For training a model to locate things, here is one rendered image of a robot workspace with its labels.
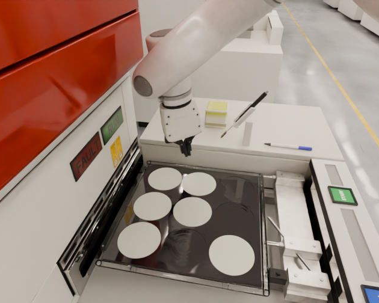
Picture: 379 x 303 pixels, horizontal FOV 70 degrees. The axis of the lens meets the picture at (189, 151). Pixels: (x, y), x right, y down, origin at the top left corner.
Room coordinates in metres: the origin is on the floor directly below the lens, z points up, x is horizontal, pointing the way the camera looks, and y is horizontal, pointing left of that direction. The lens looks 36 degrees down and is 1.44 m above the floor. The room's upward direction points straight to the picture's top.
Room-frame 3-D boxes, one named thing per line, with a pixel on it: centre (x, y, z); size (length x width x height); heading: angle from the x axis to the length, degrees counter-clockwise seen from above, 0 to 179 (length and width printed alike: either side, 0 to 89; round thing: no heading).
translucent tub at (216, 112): (0.83, -0.09, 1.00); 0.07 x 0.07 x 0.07; 80
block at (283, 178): (0.61, -0.30, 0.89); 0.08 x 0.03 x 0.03; 80
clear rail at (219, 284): (0.30, 0.02, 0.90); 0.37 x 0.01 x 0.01; 80
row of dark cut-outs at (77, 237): (0.51, 0.21, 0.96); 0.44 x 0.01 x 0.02; 170
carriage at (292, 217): (0.45, -0.27, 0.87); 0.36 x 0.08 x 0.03; 170
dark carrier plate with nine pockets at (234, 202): (0.48, -0.01, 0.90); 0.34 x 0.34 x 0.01; 80
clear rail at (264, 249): (0.45, -0.19, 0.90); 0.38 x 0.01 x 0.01; 170
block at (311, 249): (0.38, -0.26, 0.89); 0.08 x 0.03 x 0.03; 80
